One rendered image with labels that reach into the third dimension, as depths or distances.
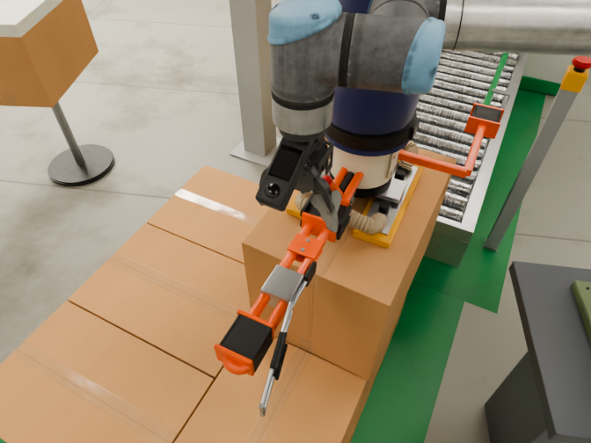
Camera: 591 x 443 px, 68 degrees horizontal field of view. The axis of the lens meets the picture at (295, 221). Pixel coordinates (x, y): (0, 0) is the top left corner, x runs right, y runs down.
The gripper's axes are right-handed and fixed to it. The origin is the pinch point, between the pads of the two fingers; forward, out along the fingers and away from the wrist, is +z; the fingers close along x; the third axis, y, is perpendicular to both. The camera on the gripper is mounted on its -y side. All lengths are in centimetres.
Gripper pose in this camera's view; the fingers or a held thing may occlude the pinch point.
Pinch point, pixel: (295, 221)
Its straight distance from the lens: 79.2
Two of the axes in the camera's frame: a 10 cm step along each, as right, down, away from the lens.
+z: 0.0, 6.9, 7.3
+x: -8.9, -3.3, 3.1
